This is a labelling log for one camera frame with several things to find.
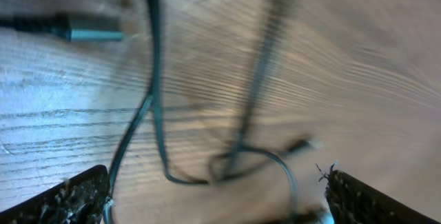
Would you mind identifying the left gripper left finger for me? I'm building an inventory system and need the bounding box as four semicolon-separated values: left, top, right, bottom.
1;165;110;224

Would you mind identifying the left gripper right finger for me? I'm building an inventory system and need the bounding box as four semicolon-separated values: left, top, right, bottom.
325;170;440;224

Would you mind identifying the black USB cable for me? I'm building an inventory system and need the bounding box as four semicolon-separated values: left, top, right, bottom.
0;0;335;224

